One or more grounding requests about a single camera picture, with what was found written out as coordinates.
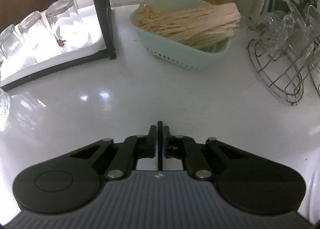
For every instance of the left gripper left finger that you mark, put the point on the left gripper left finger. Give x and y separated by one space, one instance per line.
130 151

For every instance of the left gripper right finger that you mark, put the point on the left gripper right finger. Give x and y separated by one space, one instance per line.
186 150

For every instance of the black chopstick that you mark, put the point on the black chopstick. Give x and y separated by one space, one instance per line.
160 145

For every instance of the green basket of sticks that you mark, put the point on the green basket of sticks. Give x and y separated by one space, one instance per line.
188 33

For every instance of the upturned glass right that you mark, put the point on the upturned glass right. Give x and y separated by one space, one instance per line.
67 25

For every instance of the upturned glass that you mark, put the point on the upturned glass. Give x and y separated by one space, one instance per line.
38 37
12 46
67 25

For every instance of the tall textured glass mug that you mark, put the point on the tall textured glass mug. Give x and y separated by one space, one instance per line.
5 104

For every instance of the upturned glass middle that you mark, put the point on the upturned glass middle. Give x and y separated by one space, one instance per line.
38 37

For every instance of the white drip tray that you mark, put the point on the white drip tray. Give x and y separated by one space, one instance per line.
86 9

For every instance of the upturned glass left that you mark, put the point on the upturned glass left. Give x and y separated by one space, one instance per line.
12 46

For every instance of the black dish rack shelf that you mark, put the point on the black dish rack shelf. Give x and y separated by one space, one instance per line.
105 22

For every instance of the wire glass holder rack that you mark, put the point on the wire glass holder rack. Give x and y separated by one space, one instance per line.
286 51

